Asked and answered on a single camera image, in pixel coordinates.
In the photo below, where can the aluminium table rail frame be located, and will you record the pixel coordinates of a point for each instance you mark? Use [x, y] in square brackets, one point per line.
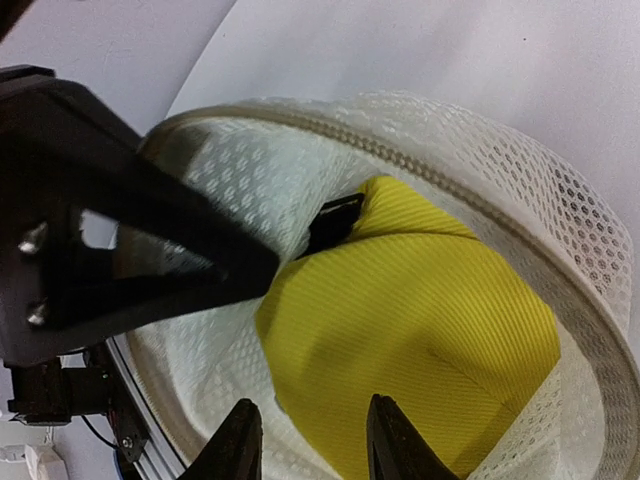
[158, 460]

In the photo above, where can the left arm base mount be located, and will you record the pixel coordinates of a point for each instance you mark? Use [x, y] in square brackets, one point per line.
[49, 394]

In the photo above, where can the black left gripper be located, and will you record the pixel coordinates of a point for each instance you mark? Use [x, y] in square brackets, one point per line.
[61, 149]

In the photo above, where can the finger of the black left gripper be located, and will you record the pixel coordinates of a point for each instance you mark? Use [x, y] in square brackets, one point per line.
[334, 223]

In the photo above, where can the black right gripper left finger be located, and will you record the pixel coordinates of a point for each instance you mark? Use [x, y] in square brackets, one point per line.
[234, 452]

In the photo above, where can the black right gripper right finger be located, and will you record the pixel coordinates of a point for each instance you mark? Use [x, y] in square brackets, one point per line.
[396, 450]

